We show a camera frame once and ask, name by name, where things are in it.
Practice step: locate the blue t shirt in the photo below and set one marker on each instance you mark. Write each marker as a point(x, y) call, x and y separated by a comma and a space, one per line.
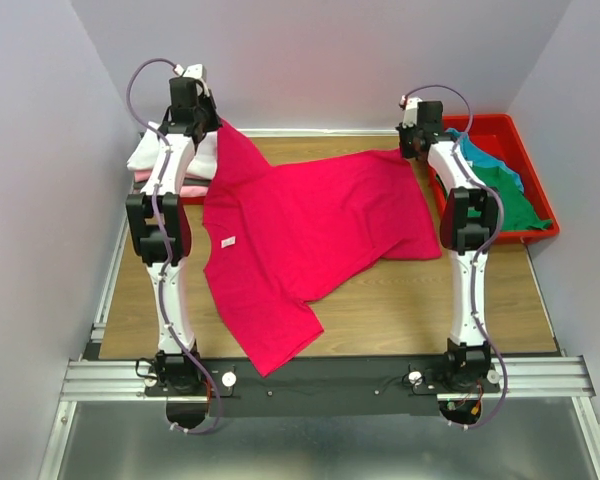
point(485, 155)

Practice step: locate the red folded t shirt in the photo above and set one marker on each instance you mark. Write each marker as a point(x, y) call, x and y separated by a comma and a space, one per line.
point(143, 202)

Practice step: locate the pink folded t shirt lower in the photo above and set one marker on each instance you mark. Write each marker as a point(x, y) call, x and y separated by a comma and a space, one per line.
point(194, 191)

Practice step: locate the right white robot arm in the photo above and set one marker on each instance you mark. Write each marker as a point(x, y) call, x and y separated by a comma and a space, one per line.
point(470, 222)

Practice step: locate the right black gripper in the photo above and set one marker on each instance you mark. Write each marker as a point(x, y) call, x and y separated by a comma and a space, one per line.
point(401, 131)

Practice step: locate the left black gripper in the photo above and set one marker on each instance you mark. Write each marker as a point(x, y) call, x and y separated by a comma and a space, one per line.
point(212, 124)

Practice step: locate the magenta t shirt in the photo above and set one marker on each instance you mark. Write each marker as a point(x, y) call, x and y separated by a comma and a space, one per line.
point(283, 237)

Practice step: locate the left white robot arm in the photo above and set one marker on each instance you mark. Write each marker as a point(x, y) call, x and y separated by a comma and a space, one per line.
point(160, 232)

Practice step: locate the white folded t shirt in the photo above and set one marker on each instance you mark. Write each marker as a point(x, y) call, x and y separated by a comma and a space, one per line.
point(205, 155)

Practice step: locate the green t shirt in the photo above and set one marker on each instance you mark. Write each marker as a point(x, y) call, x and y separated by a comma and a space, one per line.
point(519, 214)

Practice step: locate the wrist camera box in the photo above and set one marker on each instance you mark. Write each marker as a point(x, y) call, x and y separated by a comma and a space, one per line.
point(409, 106)
point(197, 72)

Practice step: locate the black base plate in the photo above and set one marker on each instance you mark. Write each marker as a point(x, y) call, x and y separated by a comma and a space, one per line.
point(421, 385)

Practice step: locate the aluminium frame rail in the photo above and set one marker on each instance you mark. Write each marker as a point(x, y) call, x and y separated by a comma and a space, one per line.
point(528, 377)

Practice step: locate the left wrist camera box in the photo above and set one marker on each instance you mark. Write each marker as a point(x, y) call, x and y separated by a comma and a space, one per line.
point(197, 72)

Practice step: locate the red plastic bin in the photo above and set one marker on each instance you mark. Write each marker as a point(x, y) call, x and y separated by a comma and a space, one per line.
point(496, 134)

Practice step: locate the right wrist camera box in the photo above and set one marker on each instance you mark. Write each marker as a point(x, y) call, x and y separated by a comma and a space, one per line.
point(409, 106)

